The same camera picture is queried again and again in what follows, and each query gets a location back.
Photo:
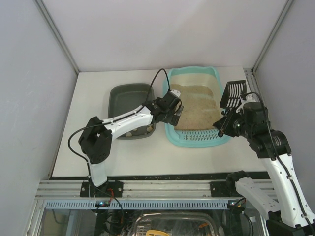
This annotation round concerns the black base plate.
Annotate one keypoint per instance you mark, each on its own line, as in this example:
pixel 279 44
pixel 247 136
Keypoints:
pixel 108 189
pixel 219 189

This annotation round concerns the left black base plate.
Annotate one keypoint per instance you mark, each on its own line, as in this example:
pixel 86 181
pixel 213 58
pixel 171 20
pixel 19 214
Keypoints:
pixel 108 189

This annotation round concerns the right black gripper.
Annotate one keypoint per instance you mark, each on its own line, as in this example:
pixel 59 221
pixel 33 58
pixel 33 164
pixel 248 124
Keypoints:
pixel 227 122

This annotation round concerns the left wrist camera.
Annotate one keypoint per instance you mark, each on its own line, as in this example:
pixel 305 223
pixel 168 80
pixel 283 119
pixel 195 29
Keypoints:
pixel 170 100

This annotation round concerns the dark grey plastic bin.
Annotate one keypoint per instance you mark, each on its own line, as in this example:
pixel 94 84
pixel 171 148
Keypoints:
pixel 124 98

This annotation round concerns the blue slotted cable duct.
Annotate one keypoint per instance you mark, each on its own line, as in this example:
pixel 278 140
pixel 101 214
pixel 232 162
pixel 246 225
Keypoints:
pixel 196 204

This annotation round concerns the aluminium front rail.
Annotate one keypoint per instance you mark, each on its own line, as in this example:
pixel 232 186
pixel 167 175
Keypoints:
pixel 133 189

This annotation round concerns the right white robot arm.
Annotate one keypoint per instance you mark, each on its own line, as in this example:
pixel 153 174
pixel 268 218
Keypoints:
pixel 289 214

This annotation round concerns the beige cat litter sand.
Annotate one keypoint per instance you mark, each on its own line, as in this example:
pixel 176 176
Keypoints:
pixel 200 96

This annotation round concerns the teal cat litter box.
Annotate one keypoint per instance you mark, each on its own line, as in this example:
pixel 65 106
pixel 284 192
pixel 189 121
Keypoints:
pixel 199 138

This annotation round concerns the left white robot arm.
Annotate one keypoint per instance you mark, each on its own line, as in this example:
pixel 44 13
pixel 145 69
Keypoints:
pixel 97 137

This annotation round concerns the clear plastic tub below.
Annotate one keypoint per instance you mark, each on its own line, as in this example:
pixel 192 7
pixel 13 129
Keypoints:
pixel 174 223

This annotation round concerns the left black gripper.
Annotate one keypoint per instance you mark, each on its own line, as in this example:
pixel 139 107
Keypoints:
pixel 173 117

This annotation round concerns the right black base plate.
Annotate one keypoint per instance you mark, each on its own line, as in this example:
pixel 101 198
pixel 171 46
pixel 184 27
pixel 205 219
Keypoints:
pixel 219 189

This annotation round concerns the black litter scoop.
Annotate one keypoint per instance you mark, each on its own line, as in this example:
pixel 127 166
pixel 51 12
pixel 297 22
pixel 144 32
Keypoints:
pixel 232 94

